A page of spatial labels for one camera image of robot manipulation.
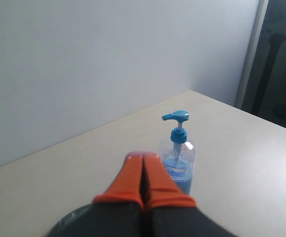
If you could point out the blue pump lotion bottle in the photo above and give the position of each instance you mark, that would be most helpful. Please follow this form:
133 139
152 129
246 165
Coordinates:
178 153

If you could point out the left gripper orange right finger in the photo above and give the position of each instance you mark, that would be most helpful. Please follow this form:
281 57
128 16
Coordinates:
172 212

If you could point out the round steel plate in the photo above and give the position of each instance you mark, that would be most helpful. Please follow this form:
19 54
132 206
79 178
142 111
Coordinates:
68 219

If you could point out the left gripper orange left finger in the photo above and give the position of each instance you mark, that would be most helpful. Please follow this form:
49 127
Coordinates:
118 211

